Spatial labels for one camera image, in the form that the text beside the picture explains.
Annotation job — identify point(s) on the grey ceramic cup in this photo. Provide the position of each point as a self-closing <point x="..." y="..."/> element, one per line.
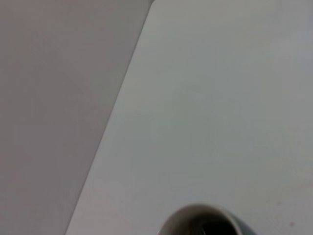
<point x="176" y="218"/>

